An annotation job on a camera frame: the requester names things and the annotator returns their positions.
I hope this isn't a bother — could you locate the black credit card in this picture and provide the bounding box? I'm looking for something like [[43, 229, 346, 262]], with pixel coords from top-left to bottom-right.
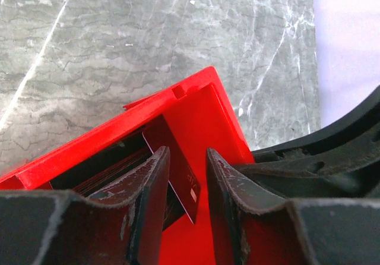
[[142, 115, 201, 229]]

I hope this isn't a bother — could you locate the red plastic bin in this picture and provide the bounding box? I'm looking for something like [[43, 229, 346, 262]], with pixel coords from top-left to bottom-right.
[[1, 67, 253, 264]]

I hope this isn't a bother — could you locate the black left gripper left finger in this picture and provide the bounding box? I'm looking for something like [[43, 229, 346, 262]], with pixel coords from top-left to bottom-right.
[[1, 146, 170, 264]]

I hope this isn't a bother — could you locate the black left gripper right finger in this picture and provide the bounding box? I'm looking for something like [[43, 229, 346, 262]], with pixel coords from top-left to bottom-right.
[[206, 149, 379, 264]]

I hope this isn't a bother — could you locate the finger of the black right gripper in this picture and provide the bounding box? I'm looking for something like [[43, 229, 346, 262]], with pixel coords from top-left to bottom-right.
[[235, 89, 379, 198]]

